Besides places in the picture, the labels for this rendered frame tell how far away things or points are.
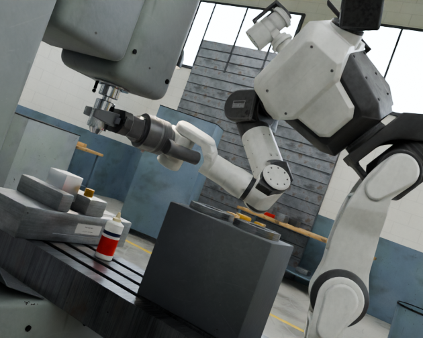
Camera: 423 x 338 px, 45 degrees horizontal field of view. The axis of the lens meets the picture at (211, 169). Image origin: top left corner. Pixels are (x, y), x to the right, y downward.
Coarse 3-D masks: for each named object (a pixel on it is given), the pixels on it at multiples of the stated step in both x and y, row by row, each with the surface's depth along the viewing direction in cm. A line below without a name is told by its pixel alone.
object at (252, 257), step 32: (192, 224) 92; (224, 224) 89; (256, 224) 97; (160, 256) 94; (192, 256) 91; (224, 256) 88; (256, 256) 85; (288, 256) 94; (160, 288) 93; (192, 288) 90; (224, 288) 87; (256, 288) 85; (192, 320) 89; (224, 320) 86; (256, 320) 90
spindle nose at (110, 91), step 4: (104, 84) 115; (100, 88) 116; (104, 88) 115; (108, 88) 115; (112, 88) 115; (116, 88) 116; (100, 92) 115; (104, 92) 115; (108, 92) 115; (112, 92) 115; (116, 92) 116; (120, 92) 117; (108, 96) 115; (112, 96) 115; (116, 96) 116; (116, 100) 118
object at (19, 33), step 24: (0, 0) 66; (24, 0) 69; (48, 0) 72; (0, 24) 67; (24, 24) 70; (0, 48) 68; (24, 48) 71; (0, 72) 69; (24, 72) 72; (0, 96) 70; (0, 120) 71; (0, 144) 73
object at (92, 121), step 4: (96, 104) 115; (100, 104) 115; (92, 108) 116; (100, 108) 115; (104, 108) 115; (108, 108) 115; (112, 108) 116; (92, 112) 116; (92, 116) 115; (88, 120) 116; (92, 120) 115; (96, 120) 115; (88, 124) 115; (92, 124) 115; (96, 124) 115; (100, 124) 115; (104, 124) 116; (100, 128) 115; (104, 128) 116
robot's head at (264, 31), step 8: (272, 16) 135; (280, 16) 134; (256, 24) 135; (264, 24) 135; (272, 24) 134; (280, 24) 135; (288, 24) 135; (248, 32) 135; (256, 32) 134; (264, 32) 134; (272, 32) 135; (280, 32) 135; (256, 40) 134; (264, 40) 135; (272, 40) 137; (272, 48) 136
